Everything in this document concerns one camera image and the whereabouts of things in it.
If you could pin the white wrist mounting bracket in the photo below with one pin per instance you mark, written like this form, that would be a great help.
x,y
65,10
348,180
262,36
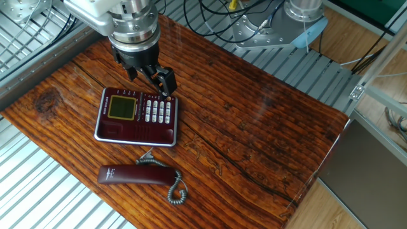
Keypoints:
x,y
86,9

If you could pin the silver plate with holes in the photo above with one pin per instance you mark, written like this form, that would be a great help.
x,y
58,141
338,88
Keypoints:
x,y
22,9

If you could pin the maroon telephone base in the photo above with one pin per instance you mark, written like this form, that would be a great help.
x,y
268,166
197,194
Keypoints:
x,y
136,130

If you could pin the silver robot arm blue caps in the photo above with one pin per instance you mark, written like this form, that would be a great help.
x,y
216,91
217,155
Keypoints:
x,y
133,22

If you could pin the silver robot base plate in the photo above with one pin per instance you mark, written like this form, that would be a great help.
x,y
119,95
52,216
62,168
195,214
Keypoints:
x,y
254,31

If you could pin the maroon telephone handset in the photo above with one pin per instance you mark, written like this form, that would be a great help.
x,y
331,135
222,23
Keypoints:
x,y
133,174

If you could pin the grey flat panel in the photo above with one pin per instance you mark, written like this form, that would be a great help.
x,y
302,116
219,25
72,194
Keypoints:
x,y
365,178

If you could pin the yellow clip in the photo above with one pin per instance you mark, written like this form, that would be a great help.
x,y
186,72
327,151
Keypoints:
x,y
233,4

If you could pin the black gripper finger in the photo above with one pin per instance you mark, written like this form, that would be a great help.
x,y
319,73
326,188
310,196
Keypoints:
x,y
131,73
163,81

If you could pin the aluminium frame post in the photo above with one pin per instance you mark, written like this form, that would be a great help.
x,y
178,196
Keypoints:
x,y
381,54

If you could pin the grey aluminium frame rail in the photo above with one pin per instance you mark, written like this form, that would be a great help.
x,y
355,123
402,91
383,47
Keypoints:
x,y
47,60

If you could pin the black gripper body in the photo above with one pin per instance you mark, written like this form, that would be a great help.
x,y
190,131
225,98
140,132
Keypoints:
x,y
140,57

